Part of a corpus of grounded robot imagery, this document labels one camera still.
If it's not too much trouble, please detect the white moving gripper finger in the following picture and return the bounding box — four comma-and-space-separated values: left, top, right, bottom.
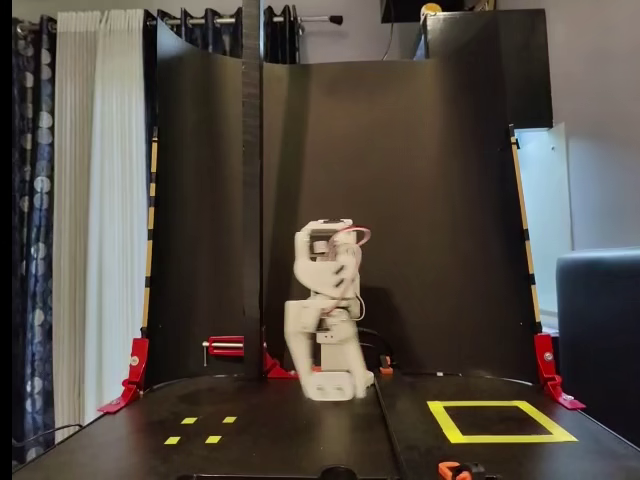
349, 344, 374, 400

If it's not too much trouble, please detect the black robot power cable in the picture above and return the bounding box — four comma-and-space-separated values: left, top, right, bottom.
360, 327, 401, 364

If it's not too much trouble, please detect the red white servo cable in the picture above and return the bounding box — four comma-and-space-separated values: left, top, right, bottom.
327, 227, 374, 321

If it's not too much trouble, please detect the red screw clamp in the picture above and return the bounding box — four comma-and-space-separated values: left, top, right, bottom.
202, 335, 246, 368

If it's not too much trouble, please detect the white fixed gripper finger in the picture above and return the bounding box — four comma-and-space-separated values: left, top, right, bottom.
285, 319, 321, 396

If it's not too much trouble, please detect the thin black hanging cable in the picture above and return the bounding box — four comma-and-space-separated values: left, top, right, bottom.
382, 0, 396, 61

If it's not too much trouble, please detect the silver curtain rod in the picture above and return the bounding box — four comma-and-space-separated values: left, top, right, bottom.
159, 14, 345, 27

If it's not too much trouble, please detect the orange and black spring clamp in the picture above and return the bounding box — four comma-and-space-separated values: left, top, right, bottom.
438, 460, 487, 480

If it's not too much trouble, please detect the black upright pole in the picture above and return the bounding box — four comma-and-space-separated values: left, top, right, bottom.
241, 0, 265, 381

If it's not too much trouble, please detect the dark grommet curtain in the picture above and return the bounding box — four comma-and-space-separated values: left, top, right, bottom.
143, 4, 301, 65

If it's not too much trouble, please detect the yellow black striped stick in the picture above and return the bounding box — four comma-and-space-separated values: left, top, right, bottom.
508, 123, 544, 335
141, 127, 160, 341

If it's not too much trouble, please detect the black floor cable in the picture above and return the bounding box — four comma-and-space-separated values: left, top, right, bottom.
12, 423, 84, 446

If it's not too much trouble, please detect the dark blue patterned curtain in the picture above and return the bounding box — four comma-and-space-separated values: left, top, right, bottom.
12, 14, 57, 466

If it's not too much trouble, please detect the red pole foot bracket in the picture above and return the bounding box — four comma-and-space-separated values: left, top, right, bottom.
260, 324, 304, 380

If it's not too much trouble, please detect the red corner clamp bracket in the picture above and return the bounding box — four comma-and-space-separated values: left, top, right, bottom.
97, 337, 151, 415
533, 333, 587, 412

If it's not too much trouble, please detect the yellow tape square outline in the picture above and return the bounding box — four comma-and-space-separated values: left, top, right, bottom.
426, 400, 579, 445

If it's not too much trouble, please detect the white cabinet door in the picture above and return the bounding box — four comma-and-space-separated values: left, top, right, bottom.
514, 122, 574, 331

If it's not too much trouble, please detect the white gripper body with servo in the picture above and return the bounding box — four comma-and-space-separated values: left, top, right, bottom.
284, 298, 362, 334

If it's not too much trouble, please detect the white pleated curtain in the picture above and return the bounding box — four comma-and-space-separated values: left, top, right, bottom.
52, 9, 151, 444

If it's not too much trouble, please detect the black backdrop sheet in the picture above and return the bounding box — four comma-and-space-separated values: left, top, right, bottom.
144, 19, 544, 390

